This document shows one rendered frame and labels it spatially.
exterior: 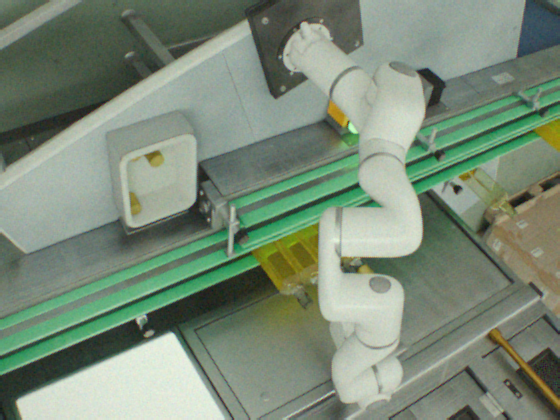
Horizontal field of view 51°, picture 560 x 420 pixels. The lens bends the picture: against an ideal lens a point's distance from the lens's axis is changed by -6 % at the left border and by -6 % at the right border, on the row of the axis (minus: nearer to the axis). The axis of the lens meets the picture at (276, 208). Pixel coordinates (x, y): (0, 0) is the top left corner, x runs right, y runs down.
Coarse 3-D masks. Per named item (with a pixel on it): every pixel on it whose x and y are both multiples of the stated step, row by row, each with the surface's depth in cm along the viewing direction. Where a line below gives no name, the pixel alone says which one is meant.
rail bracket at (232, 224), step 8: (216, 200) 138; (224, 200) 139; (216, 208) 138; (224, 208) 138; (232, 208) 131; (224, 216) 136; (232, 216) 133; (232, 224) 134; (232, 232) 137; (240, 232) 133; (232, 240) 139; (240, 240) 132; (232, 248) 142; (232, 256) 143
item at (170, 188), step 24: (168, 144) 125; (192, 144) 129; (120, 168) 122; (144, 168) 136; (168, 168) 140; (192, 168) 134; (144, 192) 141; (168, 192) 143; (192, 192) 140; (144, 216) 138
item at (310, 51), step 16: (304, 32) 128; (320, 32) 134; (288, 48) 132; (304, 48) 130; (320, 48) 129; (336, 48) 129; (288, 64) 136; (304, 64) 131; (320, 64) 127; (336, 64) 125; (352, 64) 126; (320, 80) 128
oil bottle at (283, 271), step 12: (276, 240) 150; (252, 252) 152; (264, 252) 147; (276, 252) 148; (264, 264) 148; (276, 264) 145; (288, 264) 145; (276, 276) 145; (288, 276) 143; (300, 276) 144; (288, 288) 143
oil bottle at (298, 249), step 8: (296, 232) 152; (280, 240) 150; (288, 240) 150; (296, 240) 150; (304, 240) 150; (288, 248) 148; (296, 248) 148; (304, 248) 149; (312, 248) 149; (296, 256) 147; (304, 256) 147; (312, 256) 147; (304, 264) 145; (312, 264) 145; (304, 272) 145; (312, 272) 144; (304, 280) 146; (312, 280) 145
